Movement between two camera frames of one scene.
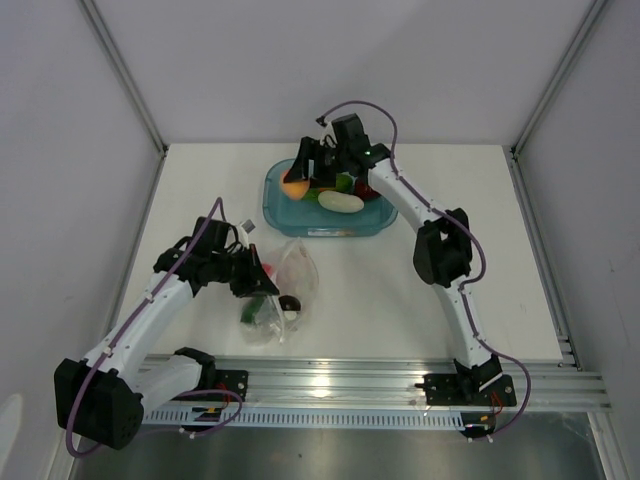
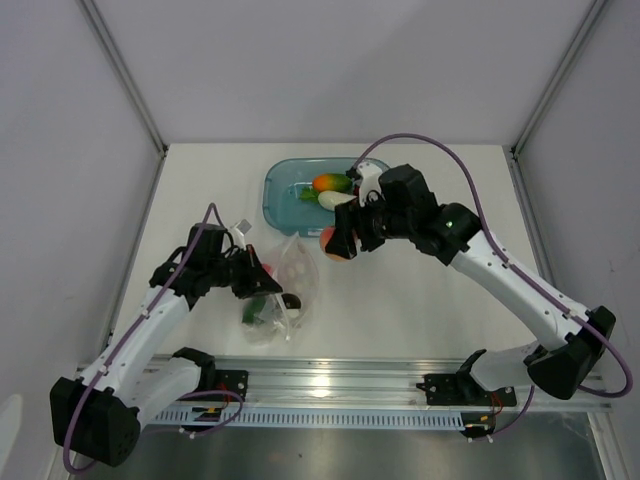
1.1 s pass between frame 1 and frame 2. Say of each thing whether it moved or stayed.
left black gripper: stayed
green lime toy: stayed
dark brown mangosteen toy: stayed
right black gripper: moved
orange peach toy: moved
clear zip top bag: stayed
